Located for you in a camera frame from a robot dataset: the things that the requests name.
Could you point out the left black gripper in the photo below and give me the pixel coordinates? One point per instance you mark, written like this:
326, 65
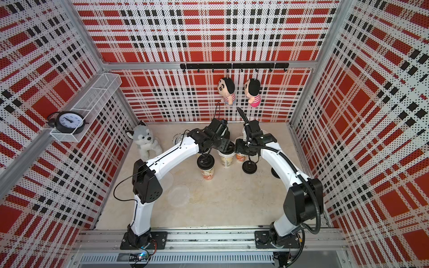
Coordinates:
223, 147

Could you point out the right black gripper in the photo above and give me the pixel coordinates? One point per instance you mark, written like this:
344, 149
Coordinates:
238, 147

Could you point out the black cup lid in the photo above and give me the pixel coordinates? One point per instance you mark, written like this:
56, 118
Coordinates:
274, 173
205, 161
229, 149
249, 167

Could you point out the paper cup red flowers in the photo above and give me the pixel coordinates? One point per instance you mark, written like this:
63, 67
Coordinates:
240, 157

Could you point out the tall paper cup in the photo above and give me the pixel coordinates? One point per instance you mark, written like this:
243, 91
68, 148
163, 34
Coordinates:
226, 159

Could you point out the translucent paper disc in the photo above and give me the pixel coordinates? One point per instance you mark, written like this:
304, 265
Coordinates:
167, 181
179, 196

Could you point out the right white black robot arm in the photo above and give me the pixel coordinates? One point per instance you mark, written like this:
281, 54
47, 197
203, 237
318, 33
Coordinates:
303, 205

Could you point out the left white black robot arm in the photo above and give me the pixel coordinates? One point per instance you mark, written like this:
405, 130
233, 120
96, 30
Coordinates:
147, 175

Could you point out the black cup lid front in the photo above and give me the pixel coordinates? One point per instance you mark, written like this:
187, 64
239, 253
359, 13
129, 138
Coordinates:
274, 173

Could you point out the white twin-bell alarm clock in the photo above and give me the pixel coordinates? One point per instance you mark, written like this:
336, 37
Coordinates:
177, 139

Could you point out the hanging boy doll striped shirt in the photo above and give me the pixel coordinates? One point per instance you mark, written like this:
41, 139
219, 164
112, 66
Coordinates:
226, 89

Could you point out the hanging doll pink shirt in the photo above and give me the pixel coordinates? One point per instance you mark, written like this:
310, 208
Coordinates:
252, 92

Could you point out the translucent paper disc front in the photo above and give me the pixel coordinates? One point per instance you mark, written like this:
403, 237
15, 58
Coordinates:
179, 196

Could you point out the grey husky plush toy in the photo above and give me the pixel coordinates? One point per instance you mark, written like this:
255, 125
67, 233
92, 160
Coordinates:
145, 140

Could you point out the black alarm clock on shelf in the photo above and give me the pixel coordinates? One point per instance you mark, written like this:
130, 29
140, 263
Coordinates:
67, 122

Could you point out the black wall hook rail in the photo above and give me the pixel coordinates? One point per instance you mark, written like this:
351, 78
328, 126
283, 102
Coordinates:
228, 66

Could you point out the white wire wall shelf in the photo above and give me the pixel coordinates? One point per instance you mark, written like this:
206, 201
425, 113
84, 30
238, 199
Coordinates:
91, 104

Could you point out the green circuit board with wires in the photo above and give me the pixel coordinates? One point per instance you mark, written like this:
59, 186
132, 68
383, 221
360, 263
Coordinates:
142, 259

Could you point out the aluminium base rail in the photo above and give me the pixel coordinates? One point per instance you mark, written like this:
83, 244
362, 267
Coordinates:
230, 246

